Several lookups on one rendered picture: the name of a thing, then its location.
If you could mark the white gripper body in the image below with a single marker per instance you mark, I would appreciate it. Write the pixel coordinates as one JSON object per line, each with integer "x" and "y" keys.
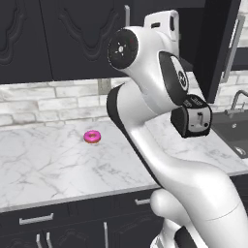
{"x": 176, "y": 24}

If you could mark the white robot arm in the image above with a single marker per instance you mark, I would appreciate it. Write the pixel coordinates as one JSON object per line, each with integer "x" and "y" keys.
{"x": 193, "y": 193}

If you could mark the open dark upper cabinet door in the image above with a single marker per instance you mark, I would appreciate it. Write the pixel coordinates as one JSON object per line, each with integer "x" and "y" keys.
{"x": 214, "y": 45}

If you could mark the dark lower cabinet door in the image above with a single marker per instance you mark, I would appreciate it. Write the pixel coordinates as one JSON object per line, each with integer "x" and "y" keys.
{"x": 17, "y": 240}
{"x": 132, "y": 231}
{"x": 76, "y": 235}

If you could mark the black and silver toaster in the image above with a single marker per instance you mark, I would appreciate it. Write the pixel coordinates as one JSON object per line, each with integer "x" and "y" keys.
{"x": 193, "y": 121}

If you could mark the grey sink tap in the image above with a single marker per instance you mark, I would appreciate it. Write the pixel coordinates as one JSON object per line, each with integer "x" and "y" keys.
{"x": 237, "y": 103}

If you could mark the dark sink basin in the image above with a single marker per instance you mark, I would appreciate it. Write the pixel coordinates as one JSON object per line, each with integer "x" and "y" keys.
{"x": 231, "y": 132}

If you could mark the pink frosted donut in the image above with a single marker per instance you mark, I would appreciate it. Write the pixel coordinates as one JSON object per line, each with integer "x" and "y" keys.
{"x": 92, "y": 137}

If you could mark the dark drawer front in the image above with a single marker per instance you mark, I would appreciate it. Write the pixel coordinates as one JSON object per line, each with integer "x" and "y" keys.
{"x": 109, "y": 203}
{"x": 38, "y": 210}

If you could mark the grey wall outlet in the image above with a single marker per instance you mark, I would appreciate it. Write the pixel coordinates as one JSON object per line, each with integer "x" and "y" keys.
{"x": 104, "y": 86}

